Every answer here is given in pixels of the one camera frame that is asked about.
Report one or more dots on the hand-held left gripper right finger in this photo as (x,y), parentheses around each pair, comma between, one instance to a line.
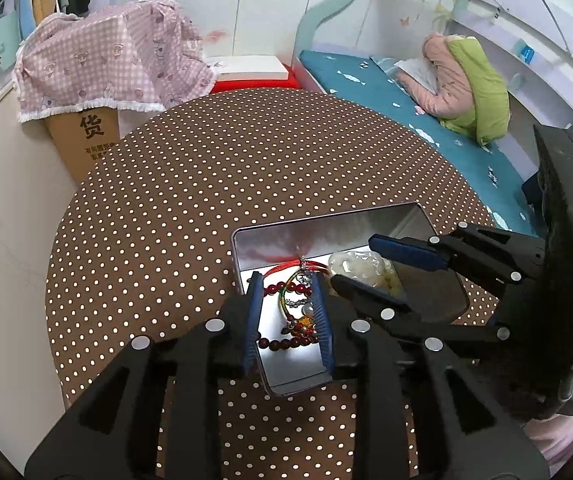
(320,325)

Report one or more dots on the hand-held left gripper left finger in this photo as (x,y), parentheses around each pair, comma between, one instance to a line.
(254,310)

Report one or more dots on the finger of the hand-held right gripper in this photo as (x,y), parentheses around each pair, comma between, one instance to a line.
(366,299)
(406,252)

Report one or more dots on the silver metal tin box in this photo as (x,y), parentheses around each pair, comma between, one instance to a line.
(346,230)

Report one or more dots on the person's right forearm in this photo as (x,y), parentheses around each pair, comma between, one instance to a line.
(556,440)

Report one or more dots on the brown polka dot tablecloth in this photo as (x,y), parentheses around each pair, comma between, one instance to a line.
(166,185)

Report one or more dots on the teal bed mattress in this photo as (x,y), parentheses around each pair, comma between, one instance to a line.
(366,85)

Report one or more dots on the pink jacket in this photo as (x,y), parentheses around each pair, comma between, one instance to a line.
(441,75)

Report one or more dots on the blue card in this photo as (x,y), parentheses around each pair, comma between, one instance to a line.
(527,52)

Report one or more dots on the small pink butterfly sticker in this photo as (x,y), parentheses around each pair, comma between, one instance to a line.
(404,19)

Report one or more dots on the brown cardboard box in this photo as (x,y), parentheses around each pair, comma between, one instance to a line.
(86,135)

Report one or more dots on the white flat box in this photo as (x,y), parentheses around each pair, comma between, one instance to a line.
(246,66)

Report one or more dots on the white cabinet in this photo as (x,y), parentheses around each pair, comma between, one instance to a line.
(6,210)

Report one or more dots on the pink checked cloth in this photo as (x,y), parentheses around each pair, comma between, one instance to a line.
(106,55)

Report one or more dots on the light blue hanging shirt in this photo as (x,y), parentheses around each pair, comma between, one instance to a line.
(26,0)

